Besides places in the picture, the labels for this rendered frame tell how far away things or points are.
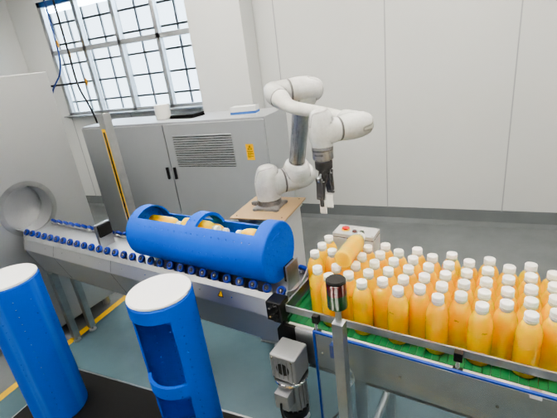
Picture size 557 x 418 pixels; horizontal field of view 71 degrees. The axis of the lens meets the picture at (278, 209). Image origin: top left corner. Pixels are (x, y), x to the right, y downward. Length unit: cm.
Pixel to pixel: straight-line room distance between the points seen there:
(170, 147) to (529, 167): 349
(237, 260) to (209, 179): 215
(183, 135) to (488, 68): 290
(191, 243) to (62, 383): 115
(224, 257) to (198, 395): 64
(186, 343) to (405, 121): 330
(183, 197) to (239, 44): 172
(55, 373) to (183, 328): 100
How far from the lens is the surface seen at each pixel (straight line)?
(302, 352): 159
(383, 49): 431
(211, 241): 180
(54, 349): 251
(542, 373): 145
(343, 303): 124
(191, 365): 187
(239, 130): 349
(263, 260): 165
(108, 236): 268
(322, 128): 159
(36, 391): 262
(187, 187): 398
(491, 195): 457
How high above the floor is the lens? 191
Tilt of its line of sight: 21 degrees down
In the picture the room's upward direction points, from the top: 7 degrees counter-clockwise
